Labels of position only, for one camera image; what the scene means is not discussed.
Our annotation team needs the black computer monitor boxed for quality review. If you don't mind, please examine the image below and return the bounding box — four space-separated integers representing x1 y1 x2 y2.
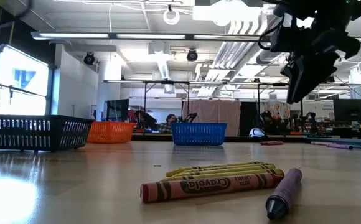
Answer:
106 98 130 123
333 98 361 124

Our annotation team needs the blue plastic basket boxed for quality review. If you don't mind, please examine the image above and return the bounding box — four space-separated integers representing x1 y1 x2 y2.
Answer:
171 122 228 147

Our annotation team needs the beige curtain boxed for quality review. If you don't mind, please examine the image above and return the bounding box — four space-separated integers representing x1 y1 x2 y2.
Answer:
182 98 242 137

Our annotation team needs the black plastic basket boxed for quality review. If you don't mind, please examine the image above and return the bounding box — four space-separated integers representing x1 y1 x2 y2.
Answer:
0 114 95 153

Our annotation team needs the floral patterned cloth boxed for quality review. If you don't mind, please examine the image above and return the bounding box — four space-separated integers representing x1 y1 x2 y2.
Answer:
260 101 292 125

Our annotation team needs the white cable coil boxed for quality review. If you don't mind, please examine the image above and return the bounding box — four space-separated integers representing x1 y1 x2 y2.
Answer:
163 8 181 26

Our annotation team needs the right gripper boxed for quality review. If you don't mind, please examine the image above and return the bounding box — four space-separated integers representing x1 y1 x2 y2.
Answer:
272 0 361 105

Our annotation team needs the black metal rig frame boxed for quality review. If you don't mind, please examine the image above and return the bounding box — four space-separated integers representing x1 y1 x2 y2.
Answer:
256 82 306 131
143 80 190 123

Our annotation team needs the black metal table frame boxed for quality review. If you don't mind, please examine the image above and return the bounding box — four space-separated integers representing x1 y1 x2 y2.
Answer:
130 133 361 151

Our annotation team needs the orange plastic basket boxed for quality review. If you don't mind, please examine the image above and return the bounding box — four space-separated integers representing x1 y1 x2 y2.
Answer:
87 121 136 144

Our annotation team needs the yellow hanging strap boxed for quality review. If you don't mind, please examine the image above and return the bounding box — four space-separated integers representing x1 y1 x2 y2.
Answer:
9 20 16 46

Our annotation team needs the person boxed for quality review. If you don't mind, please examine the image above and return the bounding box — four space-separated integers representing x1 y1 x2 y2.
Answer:
158 113 179 134

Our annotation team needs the purple crayon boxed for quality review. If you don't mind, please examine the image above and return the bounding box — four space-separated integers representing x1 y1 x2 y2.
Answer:
326 143 354 151
265 167 303 221

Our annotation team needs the white sign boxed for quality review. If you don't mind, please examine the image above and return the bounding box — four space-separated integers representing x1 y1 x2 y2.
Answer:
311 101 335 121

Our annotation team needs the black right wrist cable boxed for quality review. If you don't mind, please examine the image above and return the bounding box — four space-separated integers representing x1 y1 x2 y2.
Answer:
257 17 286 50

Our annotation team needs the long overhead light bar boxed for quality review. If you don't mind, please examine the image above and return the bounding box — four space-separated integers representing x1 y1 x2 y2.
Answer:
30 30 361 44

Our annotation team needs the bright window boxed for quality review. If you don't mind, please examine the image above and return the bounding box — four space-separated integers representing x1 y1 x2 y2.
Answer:
0 45 50 116

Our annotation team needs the yellow crayon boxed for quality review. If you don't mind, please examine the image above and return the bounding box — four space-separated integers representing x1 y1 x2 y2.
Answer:
165 161 273 177
180 167 278 180
171 164 276 178
161 169 286 182

